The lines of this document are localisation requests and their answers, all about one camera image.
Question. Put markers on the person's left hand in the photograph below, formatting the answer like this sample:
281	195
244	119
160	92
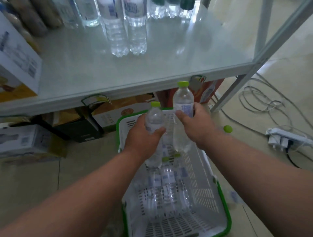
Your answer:
140	141

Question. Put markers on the person's right hand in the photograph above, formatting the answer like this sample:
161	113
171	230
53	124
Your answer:
199	127

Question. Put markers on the person's left thumb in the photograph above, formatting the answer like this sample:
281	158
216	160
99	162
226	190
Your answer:
158	131

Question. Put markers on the person's right thumb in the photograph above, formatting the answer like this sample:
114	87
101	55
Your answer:
183	115

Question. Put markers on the small green-capped water bottle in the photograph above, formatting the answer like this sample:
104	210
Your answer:
154	117

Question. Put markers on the tall green-capped water bottle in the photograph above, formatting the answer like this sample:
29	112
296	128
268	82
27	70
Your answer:
183	97

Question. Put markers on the person's left forearm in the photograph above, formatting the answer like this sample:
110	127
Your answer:
73	200

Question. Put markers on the person's right forearm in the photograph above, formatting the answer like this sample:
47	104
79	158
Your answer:
259	180

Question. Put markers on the red and orange carton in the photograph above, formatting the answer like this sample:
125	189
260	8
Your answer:
207	90

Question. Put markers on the orange and white carton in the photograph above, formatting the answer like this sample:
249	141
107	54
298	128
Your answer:
117	112

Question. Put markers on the loose green bottle cap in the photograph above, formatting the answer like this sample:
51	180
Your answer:
228	129

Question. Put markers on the clear green-capped plastic bottle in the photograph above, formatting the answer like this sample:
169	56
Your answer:
152	193
168	185
184	175

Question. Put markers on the white basket with green rim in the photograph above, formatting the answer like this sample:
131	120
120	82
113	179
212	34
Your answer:
203	185

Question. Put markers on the dark green carton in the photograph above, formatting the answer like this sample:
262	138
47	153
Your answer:
78	127

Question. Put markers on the white metal shelf rack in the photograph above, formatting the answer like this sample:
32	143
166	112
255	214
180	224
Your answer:
97	68

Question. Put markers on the clear ribbed water bottle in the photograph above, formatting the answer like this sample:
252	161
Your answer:
116	31
137	29

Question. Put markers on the white power strip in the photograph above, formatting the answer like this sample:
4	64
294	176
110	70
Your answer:
286	138

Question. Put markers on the dark green-labelled bottle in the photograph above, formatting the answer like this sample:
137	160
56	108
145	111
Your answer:
156	8
187	8
172	8

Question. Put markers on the white flat carton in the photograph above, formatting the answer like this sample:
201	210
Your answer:
22	141

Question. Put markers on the clear smooth water bottle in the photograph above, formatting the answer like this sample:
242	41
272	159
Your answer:
67	13
88	12

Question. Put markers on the white and yellow carton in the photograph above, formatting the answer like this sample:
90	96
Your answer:
17	66

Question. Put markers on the brown drink bottle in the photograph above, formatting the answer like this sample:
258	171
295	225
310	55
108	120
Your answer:
31	19
50	12

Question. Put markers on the beige drink bottle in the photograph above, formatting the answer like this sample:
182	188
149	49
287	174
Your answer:
22	31

